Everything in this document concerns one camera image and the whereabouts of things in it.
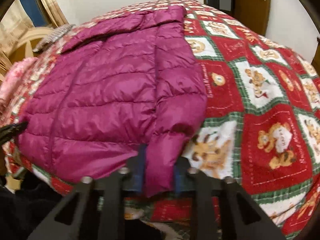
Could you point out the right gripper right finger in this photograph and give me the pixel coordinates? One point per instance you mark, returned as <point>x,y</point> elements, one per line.
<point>221,208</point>

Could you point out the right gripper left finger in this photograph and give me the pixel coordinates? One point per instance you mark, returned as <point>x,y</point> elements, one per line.
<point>94,209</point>

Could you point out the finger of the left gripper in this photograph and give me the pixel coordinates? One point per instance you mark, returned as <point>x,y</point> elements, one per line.
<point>11,131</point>

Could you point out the magenta quilted down jacket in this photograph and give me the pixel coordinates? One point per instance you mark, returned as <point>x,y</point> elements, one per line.
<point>125,82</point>

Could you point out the pink floral blanket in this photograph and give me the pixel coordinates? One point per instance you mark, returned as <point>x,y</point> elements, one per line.
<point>13,78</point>

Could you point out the beige wooden headboard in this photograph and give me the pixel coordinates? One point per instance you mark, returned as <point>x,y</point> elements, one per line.
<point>28,42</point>

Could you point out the striped grey pillow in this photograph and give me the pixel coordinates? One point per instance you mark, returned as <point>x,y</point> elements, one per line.
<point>53,37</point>

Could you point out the window with blue pane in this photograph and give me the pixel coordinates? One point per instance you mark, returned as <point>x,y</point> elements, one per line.
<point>33,11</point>

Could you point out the beige patterned curtain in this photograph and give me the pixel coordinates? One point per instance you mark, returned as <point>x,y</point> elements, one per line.
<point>54,12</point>

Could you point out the brown wooden door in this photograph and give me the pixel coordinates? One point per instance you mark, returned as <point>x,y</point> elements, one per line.
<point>254,14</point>

